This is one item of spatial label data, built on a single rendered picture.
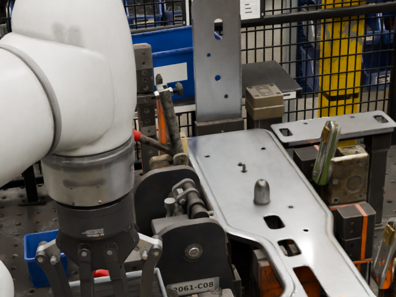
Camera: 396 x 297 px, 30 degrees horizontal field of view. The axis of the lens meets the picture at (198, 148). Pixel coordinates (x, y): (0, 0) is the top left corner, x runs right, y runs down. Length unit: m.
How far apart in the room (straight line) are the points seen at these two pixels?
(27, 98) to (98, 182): 0.14
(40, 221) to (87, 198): 1.35
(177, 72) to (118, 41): 1.20
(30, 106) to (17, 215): 1.51
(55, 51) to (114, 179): 0.14
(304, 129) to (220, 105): 0.21
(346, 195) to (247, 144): 0.26
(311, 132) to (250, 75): 0.33
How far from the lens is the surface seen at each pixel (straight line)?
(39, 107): 0.59
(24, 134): 0.57
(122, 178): 0.69
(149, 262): 0.76
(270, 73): 2.00
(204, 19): 1.71
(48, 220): 2.04
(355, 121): 1.81
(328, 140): 1.53
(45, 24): 0.62
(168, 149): 1.50
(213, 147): 1.68
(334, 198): 1.59
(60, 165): 0.68
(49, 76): 0.60
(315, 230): 1.39
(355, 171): 1.57
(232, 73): 1.77
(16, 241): 1.98
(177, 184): 1.18
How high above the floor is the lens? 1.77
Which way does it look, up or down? 27 degrees down
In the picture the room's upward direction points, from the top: 2 degrees counter-clockwise
